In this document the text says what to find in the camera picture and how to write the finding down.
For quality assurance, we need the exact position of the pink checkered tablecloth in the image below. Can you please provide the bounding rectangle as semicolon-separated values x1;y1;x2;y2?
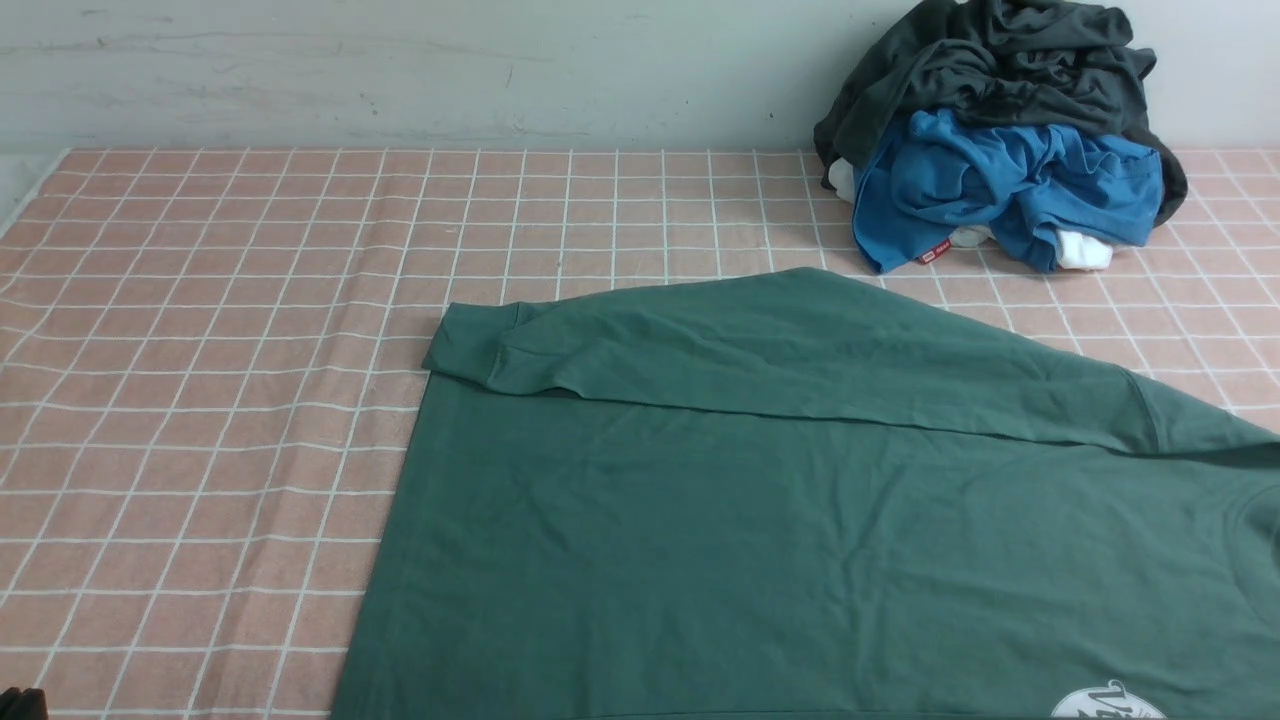
0;149;1280;720

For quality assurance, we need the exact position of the green long-sleeved shirt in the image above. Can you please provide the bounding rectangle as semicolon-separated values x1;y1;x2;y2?
332;268;1279;719

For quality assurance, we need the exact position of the blue crumpled garment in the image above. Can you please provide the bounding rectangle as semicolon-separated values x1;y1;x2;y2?
851;109;1164;274

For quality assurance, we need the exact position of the dark grey crumpled garment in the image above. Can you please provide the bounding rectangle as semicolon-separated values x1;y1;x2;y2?
813;1;1189;224

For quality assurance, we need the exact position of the dark object at corner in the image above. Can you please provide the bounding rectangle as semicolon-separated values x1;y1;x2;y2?
0;687;49;720

